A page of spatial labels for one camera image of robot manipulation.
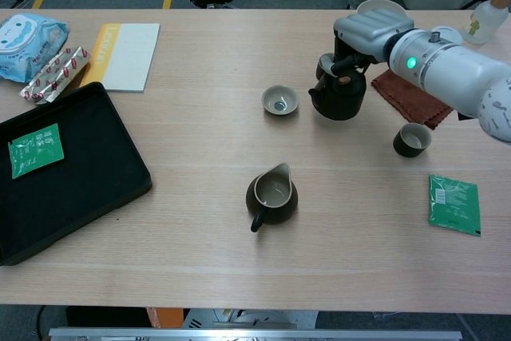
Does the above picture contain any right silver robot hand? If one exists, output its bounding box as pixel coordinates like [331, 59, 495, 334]
[331, 8, 416, 77]

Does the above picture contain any black teapot with loop handle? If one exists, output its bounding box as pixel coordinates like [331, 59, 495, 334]
[307, 63, 367, 121]

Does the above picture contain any robot base chassis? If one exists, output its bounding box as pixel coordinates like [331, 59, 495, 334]
[183, 308, 319, 329]

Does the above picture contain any cream bowl with spout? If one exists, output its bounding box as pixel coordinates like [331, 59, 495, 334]
[355, 0, 406, 18]

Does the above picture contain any dark ceramic teacup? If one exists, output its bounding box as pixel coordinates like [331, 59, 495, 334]
[393, 122, 433, 158]
[315, 52, 340, 81]

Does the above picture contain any brown folded cloth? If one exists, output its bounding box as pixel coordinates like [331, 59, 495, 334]
[370, 68, 456, 131]

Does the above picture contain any white round lid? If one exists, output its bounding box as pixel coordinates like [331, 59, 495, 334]
[430, 25, 464, 45]

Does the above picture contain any frosted bottle with wooden cap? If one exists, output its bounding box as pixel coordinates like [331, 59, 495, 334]
[462, 0, 511, 46]

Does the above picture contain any grey ceramic strainer bowl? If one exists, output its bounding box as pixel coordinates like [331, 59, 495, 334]
[261, 85, 300, 117]

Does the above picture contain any green tea packet with barcode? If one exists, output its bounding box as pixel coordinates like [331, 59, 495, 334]
[427, 173, 482, 237]

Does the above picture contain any yellow and white Lexicon book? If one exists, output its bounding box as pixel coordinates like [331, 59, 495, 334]
[79, 22, 161, 93]

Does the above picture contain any black rectangular tray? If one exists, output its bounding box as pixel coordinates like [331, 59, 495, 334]
[0, 81, 153, 267]

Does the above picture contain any silver red snack packet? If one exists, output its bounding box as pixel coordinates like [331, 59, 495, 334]
[18, 46, 91, 105]

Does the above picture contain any blue wet wipes pack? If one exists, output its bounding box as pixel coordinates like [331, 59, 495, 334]
[0, 14, 69, 84]

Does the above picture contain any orange panel under table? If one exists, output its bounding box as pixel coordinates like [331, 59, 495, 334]
[146, 307, 184, 329]

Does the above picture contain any green tea packet white lettering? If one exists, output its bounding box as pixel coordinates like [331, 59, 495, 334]
[8, 123, 65, 180]

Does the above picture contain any dark ceramic pitcher with handle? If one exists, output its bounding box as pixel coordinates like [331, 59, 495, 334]
[245, 162, 299, 233]

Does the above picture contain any aluminium rail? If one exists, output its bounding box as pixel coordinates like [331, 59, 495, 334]
[48, 327, 463, 341]

